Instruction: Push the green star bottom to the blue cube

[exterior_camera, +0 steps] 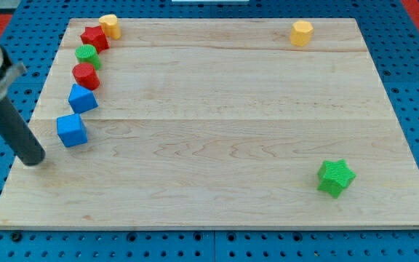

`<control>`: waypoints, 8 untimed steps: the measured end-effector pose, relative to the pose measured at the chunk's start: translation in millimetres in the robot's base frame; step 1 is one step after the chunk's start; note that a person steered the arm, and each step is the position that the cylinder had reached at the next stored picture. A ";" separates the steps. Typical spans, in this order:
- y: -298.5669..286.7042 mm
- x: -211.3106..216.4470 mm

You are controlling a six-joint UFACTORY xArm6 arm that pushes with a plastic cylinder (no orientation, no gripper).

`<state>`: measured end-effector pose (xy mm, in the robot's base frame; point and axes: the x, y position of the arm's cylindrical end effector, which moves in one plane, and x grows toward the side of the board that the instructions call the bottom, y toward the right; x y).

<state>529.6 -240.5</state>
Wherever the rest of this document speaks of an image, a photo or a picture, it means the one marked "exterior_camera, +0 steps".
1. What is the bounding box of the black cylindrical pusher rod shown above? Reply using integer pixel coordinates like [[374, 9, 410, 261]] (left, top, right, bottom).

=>
[[0, 97, 46, 166]]

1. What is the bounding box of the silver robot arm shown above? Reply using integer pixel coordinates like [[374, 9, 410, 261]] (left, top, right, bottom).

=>
[[0, 45, 45, 166]]

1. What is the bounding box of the blue cube block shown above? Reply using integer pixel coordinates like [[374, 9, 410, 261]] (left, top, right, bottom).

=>
[[56, 114, 88, 148]]

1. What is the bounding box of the red star block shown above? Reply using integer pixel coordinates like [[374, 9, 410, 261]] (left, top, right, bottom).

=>
[[80, 26, 109, 53]]

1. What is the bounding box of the green star block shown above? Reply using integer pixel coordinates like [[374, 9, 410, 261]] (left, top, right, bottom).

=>
[[317, 159, 356, 199]]

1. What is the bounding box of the blue triangular block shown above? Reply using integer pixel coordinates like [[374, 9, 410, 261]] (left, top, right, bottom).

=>
[[68, 84, 98, 114]]

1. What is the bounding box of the red cylinder block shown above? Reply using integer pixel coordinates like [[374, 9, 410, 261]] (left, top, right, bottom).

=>
[[72, 63, 100, 90]]

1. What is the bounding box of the green cylinder block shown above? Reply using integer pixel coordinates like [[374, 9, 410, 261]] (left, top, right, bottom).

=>
[[75, 44, 101, 70]]

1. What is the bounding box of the wooden board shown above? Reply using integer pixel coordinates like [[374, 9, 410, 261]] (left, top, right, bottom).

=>
[[0, 18, 419, 231]]

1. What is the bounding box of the yellow heart block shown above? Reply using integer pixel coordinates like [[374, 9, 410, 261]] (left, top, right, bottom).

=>
[[98, 14, 121, 40]]

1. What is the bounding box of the yellow hexagon block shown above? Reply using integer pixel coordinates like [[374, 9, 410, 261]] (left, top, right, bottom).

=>
[[290, 20, 314, 47]]

